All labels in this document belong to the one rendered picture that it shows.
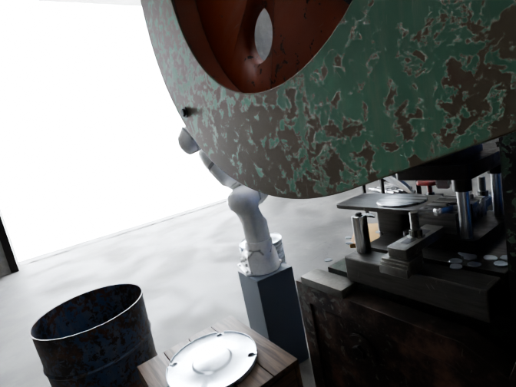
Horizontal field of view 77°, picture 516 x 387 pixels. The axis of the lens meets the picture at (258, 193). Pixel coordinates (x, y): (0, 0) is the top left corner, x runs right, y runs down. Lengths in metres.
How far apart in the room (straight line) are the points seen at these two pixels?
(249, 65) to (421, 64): 0.37
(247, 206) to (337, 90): 0.94
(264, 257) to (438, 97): 1.16
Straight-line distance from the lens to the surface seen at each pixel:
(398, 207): 0.89
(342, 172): 0.40
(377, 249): 0.84
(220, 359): 1.15
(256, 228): 1.37
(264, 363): 1.12
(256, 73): 0.63
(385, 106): 0.36
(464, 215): 0.78
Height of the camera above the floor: 1.02
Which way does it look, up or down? 10 degrees down
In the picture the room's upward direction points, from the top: 11 degrees counter-clockwise
